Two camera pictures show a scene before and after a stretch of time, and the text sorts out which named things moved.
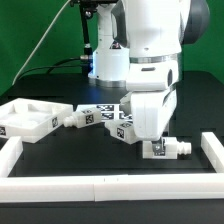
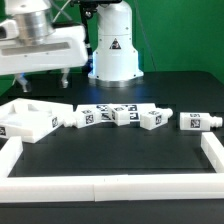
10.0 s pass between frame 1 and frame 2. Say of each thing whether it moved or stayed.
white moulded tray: stayed
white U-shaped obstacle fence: stayed
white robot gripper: moved
